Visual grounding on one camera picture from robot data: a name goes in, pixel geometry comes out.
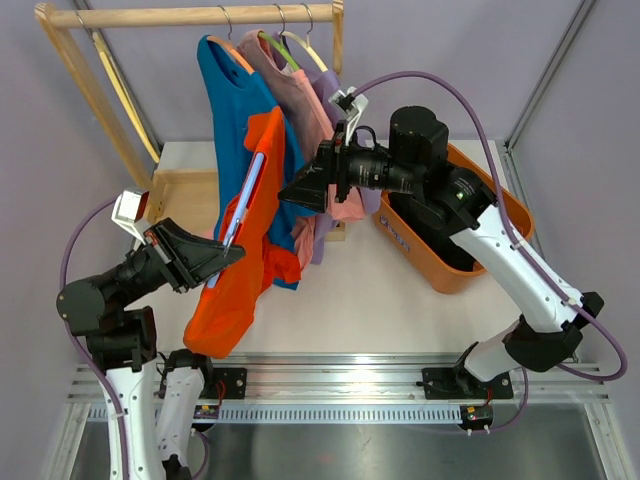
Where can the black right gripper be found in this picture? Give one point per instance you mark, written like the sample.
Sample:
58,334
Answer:
310,188

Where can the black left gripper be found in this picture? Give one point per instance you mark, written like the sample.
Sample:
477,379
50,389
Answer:
184,258

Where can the light blue hanger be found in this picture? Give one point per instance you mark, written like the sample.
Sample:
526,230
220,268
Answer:
238,219

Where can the orange t shirt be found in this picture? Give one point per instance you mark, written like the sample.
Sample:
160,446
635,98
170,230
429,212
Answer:
223,315

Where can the blue t shirt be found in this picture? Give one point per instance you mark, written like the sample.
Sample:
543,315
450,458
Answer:
235,95

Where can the black t shirt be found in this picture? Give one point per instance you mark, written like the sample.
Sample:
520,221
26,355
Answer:
442,246

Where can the orange tan hanger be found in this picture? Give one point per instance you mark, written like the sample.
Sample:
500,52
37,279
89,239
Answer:
227,46

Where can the yellow hanger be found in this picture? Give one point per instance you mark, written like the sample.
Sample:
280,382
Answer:
121,89

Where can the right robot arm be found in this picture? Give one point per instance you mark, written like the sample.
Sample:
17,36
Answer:
457,204

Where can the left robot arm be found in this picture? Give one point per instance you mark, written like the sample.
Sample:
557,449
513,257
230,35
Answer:
146,442

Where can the pink t shirt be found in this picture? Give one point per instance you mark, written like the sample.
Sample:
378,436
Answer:
306,113

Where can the purple t shirt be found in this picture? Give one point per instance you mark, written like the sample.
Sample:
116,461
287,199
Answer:
325,90

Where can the cream hanger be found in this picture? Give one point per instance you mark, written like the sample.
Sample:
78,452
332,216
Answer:
305,43

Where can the green hanger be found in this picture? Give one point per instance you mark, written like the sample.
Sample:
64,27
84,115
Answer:
278,43

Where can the wooden clothes rack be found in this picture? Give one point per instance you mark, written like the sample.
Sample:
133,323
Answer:
57,24

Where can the orange plastic basket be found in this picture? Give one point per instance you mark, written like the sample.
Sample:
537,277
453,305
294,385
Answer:
443,277

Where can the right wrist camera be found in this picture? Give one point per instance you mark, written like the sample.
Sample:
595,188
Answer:
351,105

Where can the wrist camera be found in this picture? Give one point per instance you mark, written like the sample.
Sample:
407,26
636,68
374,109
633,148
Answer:
351,105
129,212

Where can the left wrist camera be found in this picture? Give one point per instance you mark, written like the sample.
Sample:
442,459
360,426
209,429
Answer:
129,212

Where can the aluminium frame rail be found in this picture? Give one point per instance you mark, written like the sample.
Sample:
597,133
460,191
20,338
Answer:
347,416

